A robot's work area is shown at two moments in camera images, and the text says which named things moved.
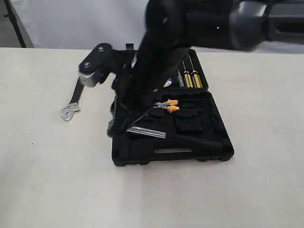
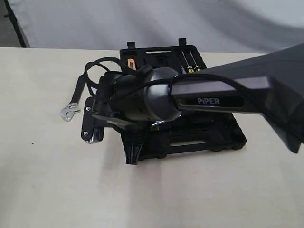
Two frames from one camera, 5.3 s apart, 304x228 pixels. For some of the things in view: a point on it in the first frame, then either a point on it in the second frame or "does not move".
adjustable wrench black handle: (67, 111) does not move
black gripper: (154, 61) to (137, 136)
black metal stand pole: (11, 14) does not move
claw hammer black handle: (204, 143) to (157, 123)
